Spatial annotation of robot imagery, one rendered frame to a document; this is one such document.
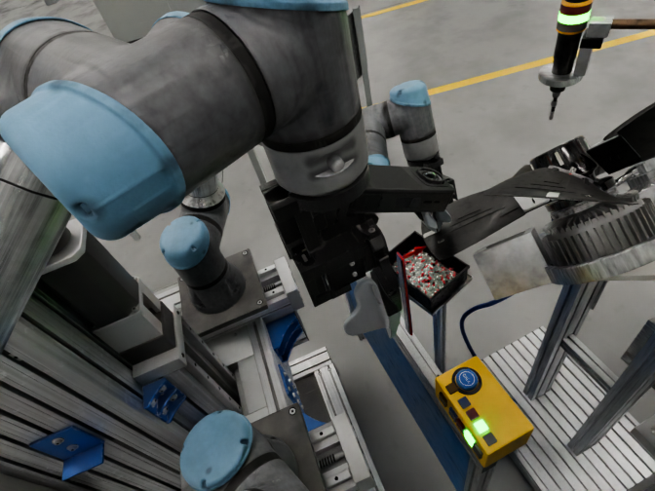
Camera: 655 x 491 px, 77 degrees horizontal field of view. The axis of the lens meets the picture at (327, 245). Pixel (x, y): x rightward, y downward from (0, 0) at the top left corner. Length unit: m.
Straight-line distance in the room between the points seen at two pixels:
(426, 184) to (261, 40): 0.21
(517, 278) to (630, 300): 1.34
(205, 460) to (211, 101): 0.57
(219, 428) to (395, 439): 1.32
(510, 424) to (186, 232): 0.77
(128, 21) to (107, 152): 6.88
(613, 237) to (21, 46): 0.97
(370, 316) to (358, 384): 1.64
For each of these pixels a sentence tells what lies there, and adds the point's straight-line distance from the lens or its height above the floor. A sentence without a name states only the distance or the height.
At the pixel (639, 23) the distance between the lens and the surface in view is 0.83.
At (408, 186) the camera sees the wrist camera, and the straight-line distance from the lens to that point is 0.37.
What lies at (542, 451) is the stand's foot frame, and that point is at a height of 0.06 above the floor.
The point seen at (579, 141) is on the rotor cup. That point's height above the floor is 1.26.
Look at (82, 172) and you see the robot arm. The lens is 0.20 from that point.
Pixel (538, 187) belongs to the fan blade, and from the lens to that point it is 0.80.
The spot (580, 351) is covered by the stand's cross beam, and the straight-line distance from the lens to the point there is 1.52.
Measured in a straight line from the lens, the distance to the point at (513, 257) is 1.10.
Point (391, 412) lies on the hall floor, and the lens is 1.99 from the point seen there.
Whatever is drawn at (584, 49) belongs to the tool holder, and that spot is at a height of 1.51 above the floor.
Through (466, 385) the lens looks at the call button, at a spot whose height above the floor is 1.08.
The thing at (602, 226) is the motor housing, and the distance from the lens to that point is 1.00.
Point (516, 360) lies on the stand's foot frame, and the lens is 2.02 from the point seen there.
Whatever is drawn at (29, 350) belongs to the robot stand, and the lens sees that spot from 0.67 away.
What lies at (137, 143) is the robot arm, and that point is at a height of 1.79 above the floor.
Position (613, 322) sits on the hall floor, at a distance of 2.32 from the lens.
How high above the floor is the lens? 1.88
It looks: 47 degrees down
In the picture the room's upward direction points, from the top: 18 degrees counter-clockwise
